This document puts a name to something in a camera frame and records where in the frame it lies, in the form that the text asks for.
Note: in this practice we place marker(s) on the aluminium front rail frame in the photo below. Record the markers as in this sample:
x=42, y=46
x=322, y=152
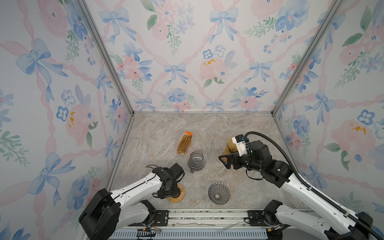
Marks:
x=211, y=225

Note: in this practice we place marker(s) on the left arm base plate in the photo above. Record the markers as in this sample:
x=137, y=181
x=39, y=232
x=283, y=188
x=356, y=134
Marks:
x=159, y=218

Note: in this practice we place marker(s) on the orange glass carafe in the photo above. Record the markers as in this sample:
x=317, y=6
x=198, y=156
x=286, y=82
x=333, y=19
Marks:
x=226, y=151

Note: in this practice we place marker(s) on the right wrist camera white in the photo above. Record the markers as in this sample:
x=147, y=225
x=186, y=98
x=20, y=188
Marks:
x=241, y=145

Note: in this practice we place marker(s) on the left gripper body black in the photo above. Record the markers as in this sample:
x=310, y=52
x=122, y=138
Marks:
x=173, y=190

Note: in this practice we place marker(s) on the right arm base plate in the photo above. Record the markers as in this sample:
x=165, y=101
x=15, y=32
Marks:
x=257, y=218

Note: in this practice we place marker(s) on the right corner aluminium post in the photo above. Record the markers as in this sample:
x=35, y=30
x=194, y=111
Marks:
x=321, y=31

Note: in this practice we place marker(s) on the grey glass carafe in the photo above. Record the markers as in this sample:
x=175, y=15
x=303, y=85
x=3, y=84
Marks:
x=196, y=162

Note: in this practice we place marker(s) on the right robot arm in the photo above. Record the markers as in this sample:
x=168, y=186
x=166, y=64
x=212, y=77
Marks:
x=334, y=222

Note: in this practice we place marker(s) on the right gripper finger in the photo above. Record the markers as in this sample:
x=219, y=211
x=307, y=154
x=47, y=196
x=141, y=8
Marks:
x=227, y=163
x=226, y=157

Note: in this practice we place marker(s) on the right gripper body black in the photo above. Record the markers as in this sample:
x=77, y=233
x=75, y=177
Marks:
x=245, y=161

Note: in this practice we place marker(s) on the left corner aluminium post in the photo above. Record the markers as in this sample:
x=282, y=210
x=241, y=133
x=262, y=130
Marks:
x=95, y=34

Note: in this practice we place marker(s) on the corner aluminium post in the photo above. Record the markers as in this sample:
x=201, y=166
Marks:
x=95, y=34
x=321, y=31

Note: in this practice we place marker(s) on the coffee filter pack orange clip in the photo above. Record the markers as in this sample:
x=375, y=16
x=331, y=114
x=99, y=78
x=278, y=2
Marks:
x=184, y=142

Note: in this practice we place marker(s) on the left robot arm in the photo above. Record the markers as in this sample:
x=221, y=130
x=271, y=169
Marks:
x=111, y=211

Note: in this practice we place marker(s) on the grey glass dripper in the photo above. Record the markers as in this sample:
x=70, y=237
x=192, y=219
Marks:
x=219, y=193

